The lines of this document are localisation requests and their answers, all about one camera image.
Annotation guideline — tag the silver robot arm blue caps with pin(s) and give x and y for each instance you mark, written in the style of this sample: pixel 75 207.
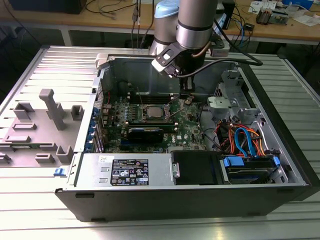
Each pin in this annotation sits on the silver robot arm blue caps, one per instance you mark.
pixel 195 22

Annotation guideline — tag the black RAM slot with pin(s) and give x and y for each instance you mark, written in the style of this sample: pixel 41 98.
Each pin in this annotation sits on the black RAM slot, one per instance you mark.
pixel 150 100
pixel 150 95

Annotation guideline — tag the CPU socket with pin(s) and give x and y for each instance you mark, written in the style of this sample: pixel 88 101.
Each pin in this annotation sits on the CPU socket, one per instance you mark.
pixel 144 115

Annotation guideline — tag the black plastic disk bay cover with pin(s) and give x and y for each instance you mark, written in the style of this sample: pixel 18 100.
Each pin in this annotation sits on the black plastic disk bay cover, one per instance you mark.
pixel 195 167

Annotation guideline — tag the coin cell battery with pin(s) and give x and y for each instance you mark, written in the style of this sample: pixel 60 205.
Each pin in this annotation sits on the coin cell battery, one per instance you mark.
pixel 188 101

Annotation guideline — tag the silver metal disk bay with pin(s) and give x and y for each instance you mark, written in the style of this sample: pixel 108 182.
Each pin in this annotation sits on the silver metal disk bay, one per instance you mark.
pixel 220 103

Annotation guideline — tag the green motherboard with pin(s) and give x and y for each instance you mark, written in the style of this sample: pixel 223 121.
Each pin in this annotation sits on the green motherboard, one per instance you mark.
pixel 185 125

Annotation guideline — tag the black upright device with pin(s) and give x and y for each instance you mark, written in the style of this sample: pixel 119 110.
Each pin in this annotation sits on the black upright device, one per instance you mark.
pixel 230 15

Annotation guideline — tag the green RAM stick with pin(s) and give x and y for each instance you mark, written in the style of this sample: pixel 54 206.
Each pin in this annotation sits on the green RAM stick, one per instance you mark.
pixel 170 128

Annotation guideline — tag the small black adapter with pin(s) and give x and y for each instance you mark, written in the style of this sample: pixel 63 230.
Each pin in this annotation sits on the small black adapter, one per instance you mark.
pixel 249 27

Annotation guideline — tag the black graphics card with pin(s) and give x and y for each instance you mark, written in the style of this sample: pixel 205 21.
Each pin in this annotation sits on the black graphics card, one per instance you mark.
pixel 145 136

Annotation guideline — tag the copper coil component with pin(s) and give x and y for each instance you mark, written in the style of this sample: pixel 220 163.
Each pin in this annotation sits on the copper coil component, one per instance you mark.
pixel 263 16

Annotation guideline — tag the white printed card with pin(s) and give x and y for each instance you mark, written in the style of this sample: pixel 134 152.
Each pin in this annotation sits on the white printed card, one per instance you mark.
pixel 260 7

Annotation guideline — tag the wooden desk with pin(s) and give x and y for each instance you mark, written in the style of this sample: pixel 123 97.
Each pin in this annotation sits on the wooden desk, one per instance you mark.
pixel 275 32

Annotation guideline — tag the green circuit device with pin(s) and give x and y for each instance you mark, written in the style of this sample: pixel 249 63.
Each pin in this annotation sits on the green circuit device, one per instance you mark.
pixel 280 17

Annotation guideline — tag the blue card retention clip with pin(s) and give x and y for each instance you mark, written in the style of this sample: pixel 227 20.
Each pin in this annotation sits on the blue card retention clip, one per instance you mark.
pixel 95 113
pixel 93 123
pixel 89 145
pixel 91 133

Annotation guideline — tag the hard disk in blue carrier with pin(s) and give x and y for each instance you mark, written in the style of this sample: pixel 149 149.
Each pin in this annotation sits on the hard disk in blue carrier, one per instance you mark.
pixel 250 172

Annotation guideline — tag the white paper sheets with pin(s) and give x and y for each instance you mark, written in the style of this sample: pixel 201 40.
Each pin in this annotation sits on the white paper sheets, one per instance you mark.
pixel 306 20

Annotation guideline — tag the blue plastic box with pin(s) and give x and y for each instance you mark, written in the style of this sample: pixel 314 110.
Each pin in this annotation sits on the blue plastic box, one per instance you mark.
pixel 300 2

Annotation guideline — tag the black open PC case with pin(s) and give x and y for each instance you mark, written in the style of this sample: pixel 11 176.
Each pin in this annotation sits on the black open PC case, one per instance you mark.
pixel 150 202

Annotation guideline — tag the silver power supply unit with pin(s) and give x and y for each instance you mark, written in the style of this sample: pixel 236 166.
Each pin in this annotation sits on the silver power supply unit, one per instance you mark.
pixel 90 172

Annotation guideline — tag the black box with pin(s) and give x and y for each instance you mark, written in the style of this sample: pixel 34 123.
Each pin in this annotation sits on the black box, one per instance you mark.
pixel 47 6

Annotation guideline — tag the grey parts rack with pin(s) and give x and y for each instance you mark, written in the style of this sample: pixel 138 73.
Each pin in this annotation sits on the grey parts rack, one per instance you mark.
pixel 37 140

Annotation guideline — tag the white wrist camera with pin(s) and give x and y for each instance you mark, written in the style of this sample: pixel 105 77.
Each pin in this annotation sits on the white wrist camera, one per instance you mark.
pixel 163 60

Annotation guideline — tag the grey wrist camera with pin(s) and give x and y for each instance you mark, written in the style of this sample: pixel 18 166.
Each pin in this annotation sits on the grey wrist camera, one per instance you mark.
pixel 220 52

